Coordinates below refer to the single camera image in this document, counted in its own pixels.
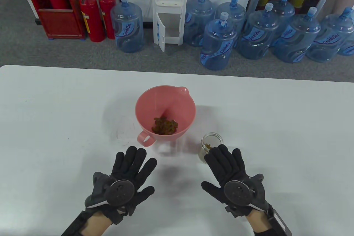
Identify red fire extinguisher cabinet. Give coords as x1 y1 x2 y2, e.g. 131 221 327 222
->
19 0 85 40

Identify clear glass storage jar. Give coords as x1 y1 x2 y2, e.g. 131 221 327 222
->
200 132 224 164

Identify pile of raisins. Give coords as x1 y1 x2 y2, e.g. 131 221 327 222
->
152 117 213 150

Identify person's right hand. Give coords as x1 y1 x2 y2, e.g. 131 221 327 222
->
201 145 267 218

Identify person's left forearm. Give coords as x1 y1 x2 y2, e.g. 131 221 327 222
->
61 210 114 236

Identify blue water jug with hose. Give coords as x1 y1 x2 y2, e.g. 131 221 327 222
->
111 0 144 53

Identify person's left hand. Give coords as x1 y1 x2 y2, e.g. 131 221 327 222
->
84 146 157 225

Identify grey handheld controller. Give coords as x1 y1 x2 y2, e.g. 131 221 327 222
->
84 172 136 208
223 174 267 209

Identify black forearm strap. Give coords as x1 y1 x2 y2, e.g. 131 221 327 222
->
253 226 277 236

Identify cluster of blue jugs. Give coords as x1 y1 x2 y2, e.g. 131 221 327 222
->
184 0 354 71

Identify pink plastic salad bowl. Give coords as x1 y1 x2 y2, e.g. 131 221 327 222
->
135 86 197 147

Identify black rectangular sensor box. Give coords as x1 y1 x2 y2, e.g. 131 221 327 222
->
267 204 292 236
61 211 92 236

